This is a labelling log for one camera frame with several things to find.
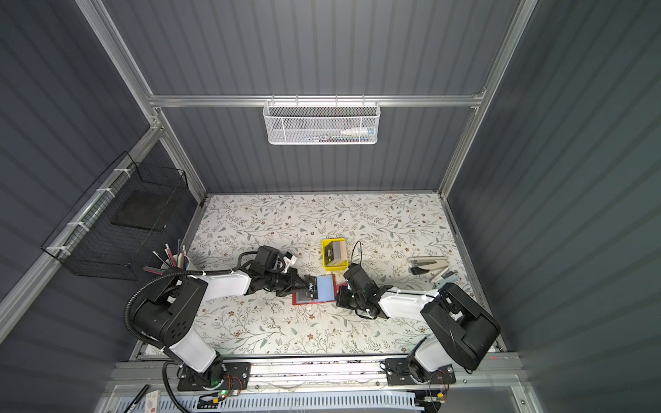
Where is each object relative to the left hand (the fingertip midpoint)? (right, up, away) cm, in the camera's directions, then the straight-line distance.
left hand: (311, 289), depth 87 cm
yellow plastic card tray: (+5, +10, +11) cm, 16 cm away
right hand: (+9, -3, +1) cm, 9 cm away
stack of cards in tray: (+10, +11, +9) cm, 17 cm away
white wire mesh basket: (+2, +71, +37) cm, 80 cm away
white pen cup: (-46, +10, 0) cm, 47 cm away
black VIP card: (0, 0, +3) cm, 3 cm away
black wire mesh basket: (-55, +22, -14) cm, 61 cm away
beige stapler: (+40, +7, +8) cm, 41 cm away
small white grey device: (+49, +4, +4) cm, 49 cm away
